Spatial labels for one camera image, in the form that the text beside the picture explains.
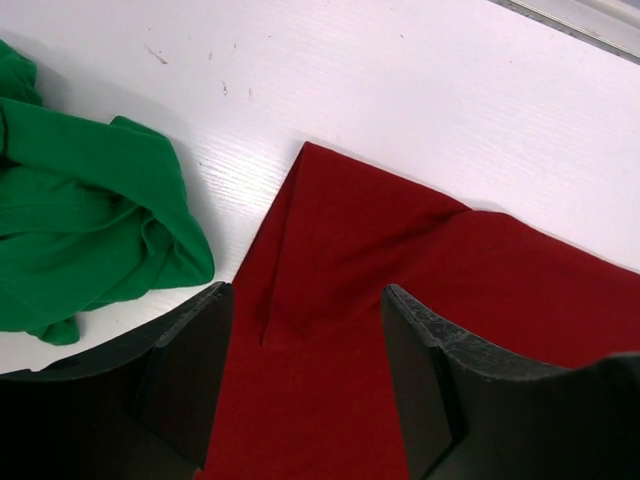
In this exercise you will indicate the red t shirt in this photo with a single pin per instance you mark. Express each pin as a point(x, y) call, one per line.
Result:
point(307, 391)

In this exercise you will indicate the green t shirt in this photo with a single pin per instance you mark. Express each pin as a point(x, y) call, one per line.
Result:
point(91, 213)

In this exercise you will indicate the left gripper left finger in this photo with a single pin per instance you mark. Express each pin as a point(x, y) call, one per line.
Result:
point(140, 406)

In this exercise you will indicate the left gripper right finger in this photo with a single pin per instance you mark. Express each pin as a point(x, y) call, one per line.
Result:
point(470, 409)

